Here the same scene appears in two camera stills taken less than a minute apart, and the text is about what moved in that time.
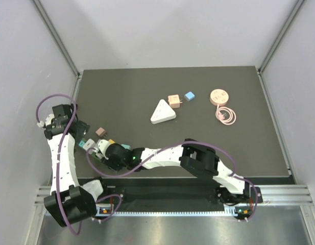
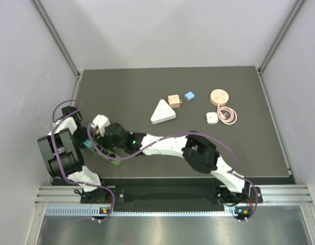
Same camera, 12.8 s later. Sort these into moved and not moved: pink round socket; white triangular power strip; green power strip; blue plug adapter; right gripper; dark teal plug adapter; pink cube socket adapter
Moved: dark teal plug adapter; right gripper; green power strip
Not moved: pink round socket; pink cube socket adapter; blue plug adapter; white triangular power strip
